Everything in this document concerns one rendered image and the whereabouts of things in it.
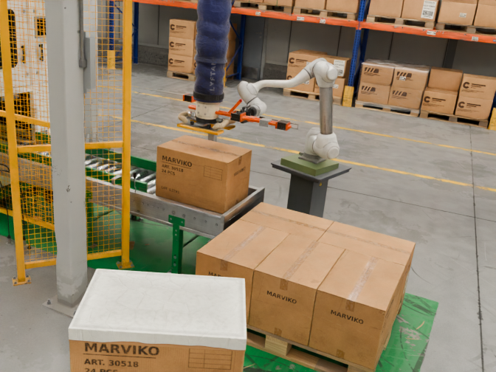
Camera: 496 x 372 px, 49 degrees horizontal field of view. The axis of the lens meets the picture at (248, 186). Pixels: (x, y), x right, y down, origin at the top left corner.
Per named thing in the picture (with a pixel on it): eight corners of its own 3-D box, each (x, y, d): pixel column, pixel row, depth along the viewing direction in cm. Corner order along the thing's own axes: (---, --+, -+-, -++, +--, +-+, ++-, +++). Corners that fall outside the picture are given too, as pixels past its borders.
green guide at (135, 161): (35, 140, 517) (34, 131, 514) (43, 138, 526) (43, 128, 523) (178, 177, 457) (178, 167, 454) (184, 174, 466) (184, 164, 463)
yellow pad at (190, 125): (176, 126, 398) (176, 119, 397) (183, 124, 407) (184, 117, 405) (217, 135, 386) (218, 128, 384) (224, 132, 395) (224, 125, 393)
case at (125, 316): (237, 357, 237) (244, 277, 223) (237, 429, 200) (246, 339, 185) (97, 349, 234) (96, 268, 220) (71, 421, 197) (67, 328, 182)
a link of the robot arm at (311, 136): (317, 150, 464) (321, 125, 457) (327, 156, 449) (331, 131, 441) (300, 150, 458) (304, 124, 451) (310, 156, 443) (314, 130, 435)
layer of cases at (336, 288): (193, 305, 355) (196, 251, 341) (256, 246, 441) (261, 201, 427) (373, 370, 311) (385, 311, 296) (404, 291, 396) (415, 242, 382)
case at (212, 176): (155, 195, 418) (156, 145, 404) (182, 181, 452) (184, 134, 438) (224, 214, 396) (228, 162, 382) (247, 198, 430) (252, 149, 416)
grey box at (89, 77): (65, 84, 330) (63, 33, 319) (71, 83, 335) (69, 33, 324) (90, 89, 323) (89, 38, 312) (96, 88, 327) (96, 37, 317)
